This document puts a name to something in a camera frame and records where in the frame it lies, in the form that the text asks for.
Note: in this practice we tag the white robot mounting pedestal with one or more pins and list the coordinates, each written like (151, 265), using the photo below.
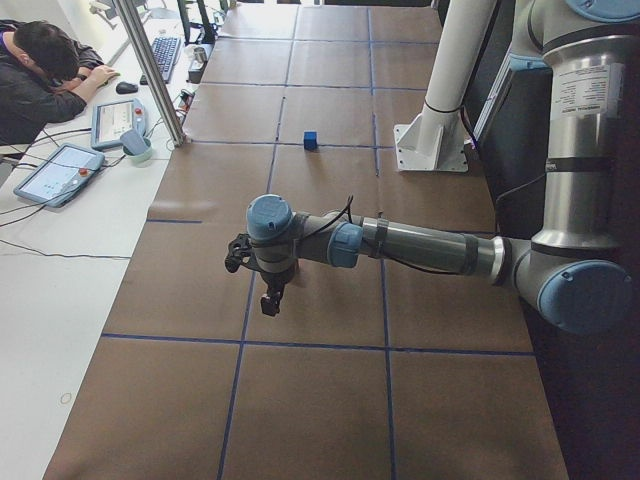
(434, 140)

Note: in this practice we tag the black computer mouse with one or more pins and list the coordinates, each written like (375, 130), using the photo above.
(125, 88)

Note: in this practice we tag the near teach pendant tablet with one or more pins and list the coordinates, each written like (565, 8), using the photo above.
(62, 176)

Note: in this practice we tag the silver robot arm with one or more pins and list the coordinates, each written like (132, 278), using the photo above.
(567, 270)

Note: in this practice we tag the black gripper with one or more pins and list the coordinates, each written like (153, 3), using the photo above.
(272, 279)

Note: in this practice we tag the seated person in black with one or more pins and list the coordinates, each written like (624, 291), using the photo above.
(47, 77)

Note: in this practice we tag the black keyboard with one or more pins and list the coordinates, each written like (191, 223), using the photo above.
(166, 52)

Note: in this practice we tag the orange black connector strip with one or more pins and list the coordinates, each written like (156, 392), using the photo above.
(186, 98)

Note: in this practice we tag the blue wooden cube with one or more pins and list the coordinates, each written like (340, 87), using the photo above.
(310, 140)

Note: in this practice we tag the teach pendant tablet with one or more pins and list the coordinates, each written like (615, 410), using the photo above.
(111, 120)
(62, 176)

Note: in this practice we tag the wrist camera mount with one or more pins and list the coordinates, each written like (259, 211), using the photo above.
(239, 253)

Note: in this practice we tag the far teach pendant tablet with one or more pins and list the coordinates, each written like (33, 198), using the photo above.
(111, 120)

